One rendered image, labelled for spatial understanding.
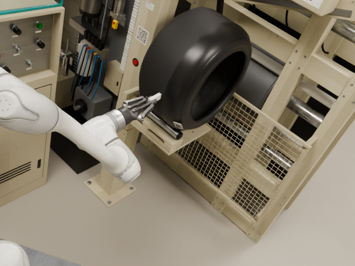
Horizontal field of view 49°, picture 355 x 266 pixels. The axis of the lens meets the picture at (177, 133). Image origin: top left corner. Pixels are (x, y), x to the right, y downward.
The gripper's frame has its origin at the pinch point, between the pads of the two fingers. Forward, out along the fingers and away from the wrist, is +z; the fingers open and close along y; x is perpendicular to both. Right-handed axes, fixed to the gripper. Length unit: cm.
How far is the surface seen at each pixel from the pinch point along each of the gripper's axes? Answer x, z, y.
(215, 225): 123, 51, -35
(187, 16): -27.3, 25.6, 10.7
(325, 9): -45, 58, -34
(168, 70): -12.3, 6.7, 0.8
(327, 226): 133, 128, -95
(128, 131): 56, 17, 28
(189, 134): 38.4, 29.9, -5.5
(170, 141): 29.6, 10.7, -7.2
